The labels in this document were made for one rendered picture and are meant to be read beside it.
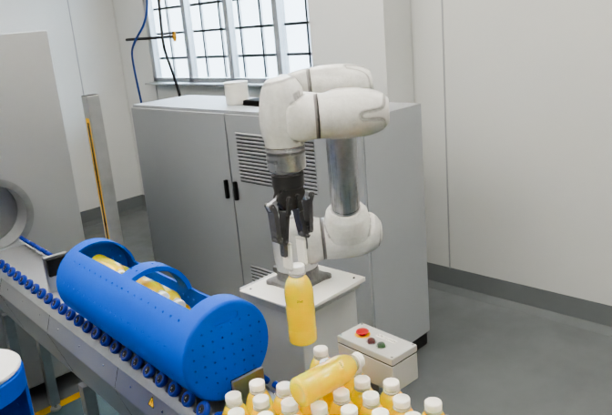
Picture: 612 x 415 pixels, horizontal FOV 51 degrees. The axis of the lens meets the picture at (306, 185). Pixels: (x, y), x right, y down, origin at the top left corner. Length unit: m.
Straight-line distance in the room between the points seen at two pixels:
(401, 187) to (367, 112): 2.12
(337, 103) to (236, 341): 0.76
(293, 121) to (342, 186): 0.79
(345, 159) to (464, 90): 2.31
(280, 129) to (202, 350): 0.67
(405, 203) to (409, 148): 0.30
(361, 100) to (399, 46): 2.98
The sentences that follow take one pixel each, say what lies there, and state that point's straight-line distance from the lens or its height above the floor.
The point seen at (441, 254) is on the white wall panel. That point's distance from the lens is 4.73.
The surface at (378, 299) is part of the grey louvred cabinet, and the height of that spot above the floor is 0.46.
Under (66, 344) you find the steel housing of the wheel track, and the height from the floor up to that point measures 0.85.
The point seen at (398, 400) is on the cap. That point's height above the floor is 1.10.
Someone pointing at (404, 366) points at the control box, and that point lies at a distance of 1.75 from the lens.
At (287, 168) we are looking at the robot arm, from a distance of 1.43.
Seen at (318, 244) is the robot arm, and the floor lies 1.17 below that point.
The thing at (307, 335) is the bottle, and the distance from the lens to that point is 1.58.
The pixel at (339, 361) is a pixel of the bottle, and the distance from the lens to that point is 1.58.
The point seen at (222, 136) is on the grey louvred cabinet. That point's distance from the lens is 4.01.
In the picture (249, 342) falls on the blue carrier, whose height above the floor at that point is 1.09.
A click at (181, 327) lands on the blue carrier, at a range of 1.77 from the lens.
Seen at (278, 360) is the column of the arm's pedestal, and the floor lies 0.75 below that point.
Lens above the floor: 1.95
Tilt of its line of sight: 15 degrees down
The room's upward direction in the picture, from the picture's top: 5 degrees counter-clockwise
